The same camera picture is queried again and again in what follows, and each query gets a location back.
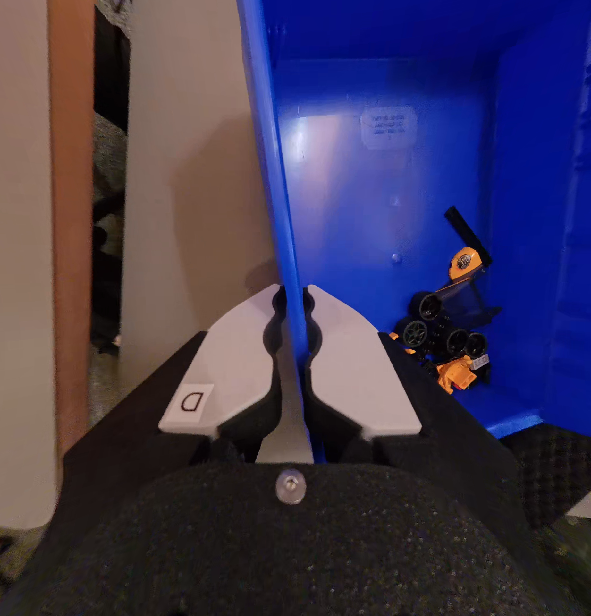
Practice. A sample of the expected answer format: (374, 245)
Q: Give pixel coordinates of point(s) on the black quilted pad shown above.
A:
(555, 462)

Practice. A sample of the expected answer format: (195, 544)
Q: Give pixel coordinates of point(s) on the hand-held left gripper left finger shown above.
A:
(228, 361)

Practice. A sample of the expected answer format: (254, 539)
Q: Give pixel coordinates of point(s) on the blue plastic bin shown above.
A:
(372, 192)

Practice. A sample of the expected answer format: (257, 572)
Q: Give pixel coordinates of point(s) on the wooden desk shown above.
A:
(71, 192)

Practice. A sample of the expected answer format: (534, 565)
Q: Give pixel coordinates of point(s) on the pile of loose lego pieces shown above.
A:
(439, 337)

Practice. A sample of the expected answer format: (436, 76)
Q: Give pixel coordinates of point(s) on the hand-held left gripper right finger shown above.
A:
(358, 375)

